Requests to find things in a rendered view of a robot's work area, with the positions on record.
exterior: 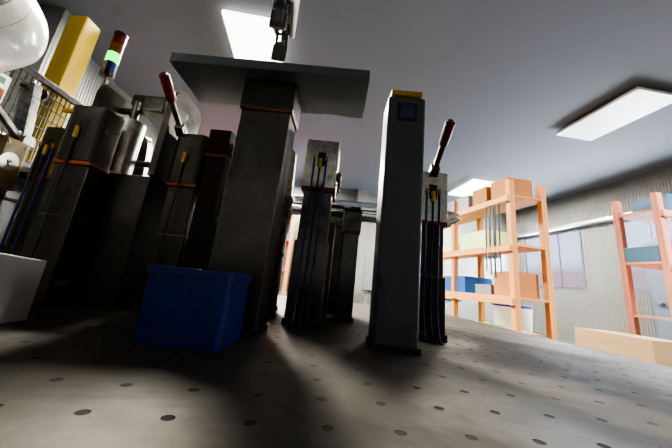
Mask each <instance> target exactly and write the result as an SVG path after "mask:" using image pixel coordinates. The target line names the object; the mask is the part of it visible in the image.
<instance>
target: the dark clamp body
mask: <svg viewBox="0 0 672 448"><path fill-rule="evenodd" d="M208 139H209V137H207V136H205V135H197V134H187V133H186V135H185V137H178V141H177V145H176V148H175V152H174V156H173V160H172V163H171V167H170V171H169V175H168V178H167V181H165V185H167V186H169V189H168V192H167V196H166V200H165V204H164V207H163V211H162V215H161V219H160V223H159V226H158V230H157V233H154V234H153V237H152V241H151V245H150V249H149V252H148V256H147V260H146V263H145V267H144V271H143V275H142V278H141V282H140V286H139V290H138V293H137V297H136V301H135V302H133V303H131V307H130V310H135V311H136V312H135V313H140V309H141V305H142V301H143V297H144V294H145V290H146V286H147V282H148V278H149V275H150V272H147V270H148V266H149V264H155V265H165V266H175V267H181V264H182V259H183V255H184V251H185V247H186V243H187V238H188V234H189V230H190V226H191V221H192V217H193V213H194V209H195V204H196V200H197V196H198V192H199V188H200V183H201V179H202V175H203V171H204V166H205V162H206V158H207V156H206V155H205V151H206V147H207V143H208Z"/></svg>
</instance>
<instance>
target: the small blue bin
mask: <svg viewBox="0 0 672 448"><path fill-rule="evenodd" d="M147 272H150V275H149V278H148V282H147V286H146V290H145V294H144V297H143V301H142V305H141V309H140V313H139V317H138V320H137V324H136V328H135V332H134V336H133V340H132V343H136V344H144V345H153V346H162V347H170V348H179V349H188V350H196V351H205V352H219V351H221V350H223V349H224V348H226V347H228V346H229V345H231V344H233V343H234V342H236V341H238V340H239V339H240V333H241V327H242V322H243V316H244V310H245V305H246V299H247V293H248V287H249V282H252V277H253V275H249V274H239V273H230V272H221V271H212V270H203V269H194V268H184V267H175V266H165V265H155V264H149V266H148V270H147Z"/></svg>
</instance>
